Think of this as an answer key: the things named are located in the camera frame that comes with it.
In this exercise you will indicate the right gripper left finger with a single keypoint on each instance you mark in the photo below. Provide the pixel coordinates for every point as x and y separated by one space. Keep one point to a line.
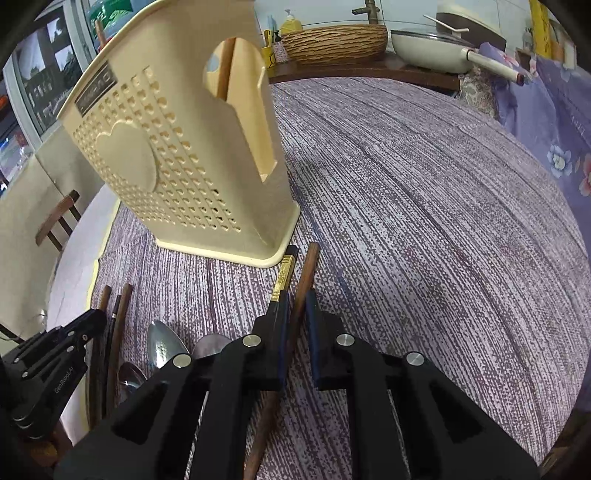
189 419

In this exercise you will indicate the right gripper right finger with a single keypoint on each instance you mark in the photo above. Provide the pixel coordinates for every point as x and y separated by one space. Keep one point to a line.
407 419

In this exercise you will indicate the brown wooden chopstick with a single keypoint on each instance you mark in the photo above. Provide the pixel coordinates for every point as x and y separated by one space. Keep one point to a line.
94 382
118 332
271 405

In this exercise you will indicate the large steel spoon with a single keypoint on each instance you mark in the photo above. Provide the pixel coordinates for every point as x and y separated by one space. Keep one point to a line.
209 345

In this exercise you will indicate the small steel spoon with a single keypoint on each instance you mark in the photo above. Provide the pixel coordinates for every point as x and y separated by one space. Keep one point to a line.
130 377

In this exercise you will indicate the medium steel spoon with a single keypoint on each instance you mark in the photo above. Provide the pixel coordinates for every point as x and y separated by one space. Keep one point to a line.
162 344

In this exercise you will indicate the wooden chair with cushion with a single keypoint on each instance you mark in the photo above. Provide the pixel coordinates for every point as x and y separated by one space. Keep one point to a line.
57 217

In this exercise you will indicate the purple woven tablecloth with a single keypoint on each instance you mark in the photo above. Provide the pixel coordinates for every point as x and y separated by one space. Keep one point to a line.
440 233

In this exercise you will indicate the cream plastic utensil holder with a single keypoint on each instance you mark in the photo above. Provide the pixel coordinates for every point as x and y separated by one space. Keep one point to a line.
205 176

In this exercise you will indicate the purple floral cloth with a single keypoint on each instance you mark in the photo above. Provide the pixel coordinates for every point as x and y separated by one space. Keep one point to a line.
550 115

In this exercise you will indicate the wooden side counter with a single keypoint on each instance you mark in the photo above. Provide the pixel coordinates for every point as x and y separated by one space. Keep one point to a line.
388 65

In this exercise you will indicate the chopstick in holder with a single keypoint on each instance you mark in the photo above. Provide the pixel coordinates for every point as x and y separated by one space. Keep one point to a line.
225 63

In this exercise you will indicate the woven basket sink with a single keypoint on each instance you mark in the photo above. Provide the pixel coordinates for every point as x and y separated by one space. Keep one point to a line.
339 44

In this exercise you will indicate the yellow soap bottle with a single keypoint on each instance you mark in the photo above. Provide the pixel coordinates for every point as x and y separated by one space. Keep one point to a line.
290 25

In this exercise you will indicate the white pan with handle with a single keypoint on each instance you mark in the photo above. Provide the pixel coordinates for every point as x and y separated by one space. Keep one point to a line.
447 55

